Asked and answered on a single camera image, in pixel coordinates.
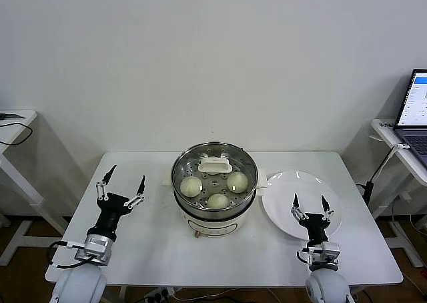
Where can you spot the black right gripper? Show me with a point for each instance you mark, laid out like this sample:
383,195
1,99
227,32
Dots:
315,226

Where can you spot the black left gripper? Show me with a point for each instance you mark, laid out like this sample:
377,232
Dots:
111,209

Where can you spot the white steamed baozi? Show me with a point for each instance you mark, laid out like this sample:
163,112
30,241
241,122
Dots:
237,182
191,186
218,201

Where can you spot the round glass pot lid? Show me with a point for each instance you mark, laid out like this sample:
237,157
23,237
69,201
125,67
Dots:
215,167

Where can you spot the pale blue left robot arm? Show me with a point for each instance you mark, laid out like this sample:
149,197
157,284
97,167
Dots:
78,283

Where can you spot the stainless steel steamer basket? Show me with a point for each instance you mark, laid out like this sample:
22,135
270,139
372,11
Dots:
193,209

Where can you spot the round white plate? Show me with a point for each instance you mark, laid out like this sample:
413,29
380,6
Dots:
280,203

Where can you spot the black clamp block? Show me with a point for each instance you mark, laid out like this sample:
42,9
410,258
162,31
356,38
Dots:
368,191

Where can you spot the white power adapter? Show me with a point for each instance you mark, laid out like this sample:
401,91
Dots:
405,196

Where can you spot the white side table with laptop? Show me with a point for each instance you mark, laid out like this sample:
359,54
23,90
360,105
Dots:
387,133

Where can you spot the white power strip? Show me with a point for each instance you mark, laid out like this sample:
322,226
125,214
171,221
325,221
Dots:
160,294

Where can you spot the flat black tool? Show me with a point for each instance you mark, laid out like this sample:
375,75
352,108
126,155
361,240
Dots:
10,116

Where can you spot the grey open laptop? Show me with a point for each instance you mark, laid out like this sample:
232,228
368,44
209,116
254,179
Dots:
415,99

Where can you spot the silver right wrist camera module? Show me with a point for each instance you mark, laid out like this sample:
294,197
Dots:
331,252

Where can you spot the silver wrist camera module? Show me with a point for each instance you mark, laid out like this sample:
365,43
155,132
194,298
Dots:
331,252
93,254

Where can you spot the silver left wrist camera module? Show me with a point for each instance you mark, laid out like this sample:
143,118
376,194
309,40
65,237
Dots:
93,254

